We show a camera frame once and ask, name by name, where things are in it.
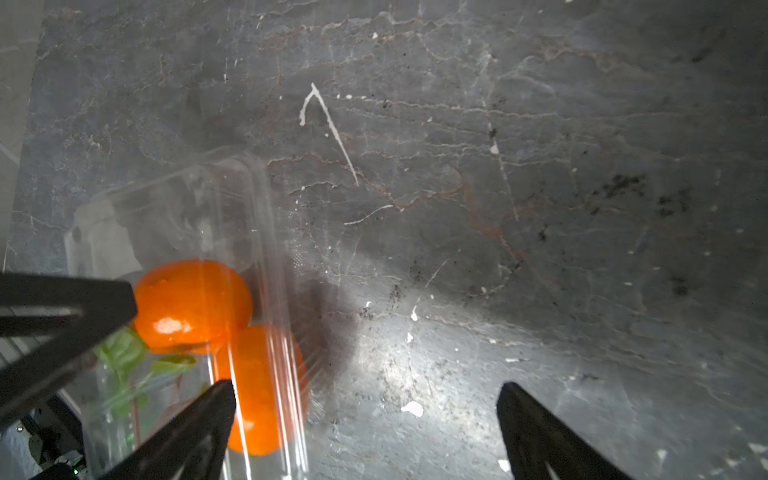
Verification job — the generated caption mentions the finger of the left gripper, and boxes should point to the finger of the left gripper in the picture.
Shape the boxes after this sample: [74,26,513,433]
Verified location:
[1,273,137,429]

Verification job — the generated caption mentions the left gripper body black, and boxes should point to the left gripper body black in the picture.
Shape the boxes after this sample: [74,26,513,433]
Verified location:
[19,395,87,479]

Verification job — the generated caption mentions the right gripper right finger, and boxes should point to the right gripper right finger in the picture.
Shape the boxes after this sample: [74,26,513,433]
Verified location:
[496,382,630,480]

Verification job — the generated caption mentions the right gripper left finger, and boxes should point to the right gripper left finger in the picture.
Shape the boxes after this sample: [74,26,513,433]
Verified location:
[102,379,236,480]

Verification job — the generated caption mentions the leafy twin oranges container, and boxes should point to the leafy twin oranges container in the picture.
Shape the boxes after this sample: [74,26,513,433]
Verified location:
[95,260,309,456]

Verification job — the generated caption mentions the clear clamshell container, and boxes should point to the clear clamshell container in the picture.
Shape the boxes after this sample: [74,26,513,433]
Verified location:
[65,149,309,479]

